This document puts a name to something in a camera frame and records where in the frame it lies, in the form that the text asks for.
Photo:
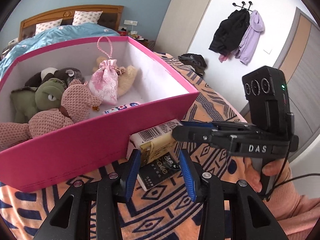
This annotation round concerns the patterned pillow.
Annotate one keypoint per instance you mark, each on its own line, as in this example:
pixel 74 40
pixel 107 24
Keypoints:
pixel 40 27
pixel 81 17

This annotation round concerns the black tissue pack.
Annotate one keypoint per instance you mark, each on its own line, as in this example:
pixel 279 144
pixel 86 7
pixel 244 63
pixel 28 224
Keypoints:
pixel 159 170

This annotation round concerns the lilac hanging hoodie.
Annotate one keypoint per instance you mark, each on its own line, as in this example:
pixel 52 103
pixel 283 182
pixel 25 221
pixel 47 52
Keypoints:
pixel 245 50

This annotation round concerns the left patterned pillow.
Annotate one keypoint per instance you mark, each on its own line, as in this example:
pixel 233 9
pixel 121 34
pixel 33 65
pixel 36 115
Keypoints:
pixel 40 27

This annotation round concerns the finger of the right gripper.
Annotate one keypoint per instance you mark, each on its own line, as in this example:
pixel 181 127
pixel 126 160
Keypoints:
pixel 198 124

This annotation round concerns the black hanging jacket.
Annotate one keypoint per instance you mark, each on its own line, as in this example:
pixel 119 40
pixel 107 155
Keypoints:
pixel 230 32

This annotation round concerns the pink drawstring pouch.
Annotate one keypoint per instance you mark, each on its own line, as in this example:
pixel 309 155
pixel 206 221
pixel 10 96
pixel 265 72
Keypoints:
pixel 104 81

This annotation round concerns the wooden headboard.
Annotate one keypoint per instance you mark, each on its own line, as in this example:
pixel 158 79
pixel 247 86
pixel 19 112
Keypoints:
pixel 110 17

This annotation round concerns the black wall coat hook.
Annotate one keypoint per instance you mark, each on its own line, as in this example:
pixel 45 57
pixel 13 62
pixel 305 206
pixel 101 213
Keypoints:
pixel 243 4

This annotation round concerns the brown and white plush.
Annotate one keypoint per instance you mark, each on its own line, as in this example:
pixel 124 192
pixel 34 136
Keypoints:
pixel 66 75

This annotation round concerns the pink cardboard box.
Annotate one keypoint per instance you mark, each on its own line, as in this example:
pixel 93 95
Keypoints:
pixel 163 93

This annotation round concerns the person's right hand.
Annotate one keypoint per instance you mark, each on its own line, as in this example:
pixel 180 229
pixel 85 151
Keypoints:
pixel 271 169

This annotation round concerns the blue floral duvet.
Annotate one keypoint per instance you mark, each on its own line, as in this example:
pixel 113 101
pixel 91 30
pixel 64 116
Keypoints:
pixel 55 35

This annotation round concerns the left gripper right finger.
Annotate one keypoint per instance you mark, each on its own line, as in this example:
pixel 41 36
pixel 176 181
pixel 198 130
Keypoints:
pixel 191 176

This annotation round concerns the right patterned pillow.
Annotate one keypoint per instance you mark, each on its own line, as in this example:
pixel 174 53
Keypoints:
pixel 81 17

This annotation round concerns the dark clothes pile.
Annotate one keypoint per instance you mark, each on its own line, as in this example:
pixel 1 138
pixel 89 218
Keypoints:
pixel 196 61

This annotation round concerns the pink sweater right forearm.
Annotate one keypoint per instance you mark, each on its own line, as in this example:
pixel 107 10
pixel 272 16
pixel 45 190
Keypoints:
pixel 296 214

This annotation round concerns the green plush toy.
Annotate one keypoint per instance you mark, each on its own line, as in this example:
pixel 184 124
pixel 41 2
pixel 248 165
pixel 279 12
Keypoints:
pixel 28 101

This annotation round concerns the pink knitted teddy bear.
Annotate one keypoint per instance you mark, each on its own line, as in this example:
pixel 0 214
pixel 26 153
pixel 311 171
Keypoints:
pixel 76 103

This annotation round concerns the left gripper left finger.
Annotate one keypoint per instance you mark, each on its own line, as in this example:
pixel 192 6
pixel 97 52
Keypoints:
pixel 129 176

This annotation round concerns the gold tissue pack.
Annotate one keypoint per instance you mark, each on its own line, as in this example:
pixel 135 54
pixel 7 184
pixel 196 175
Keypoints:
pixel 153 142

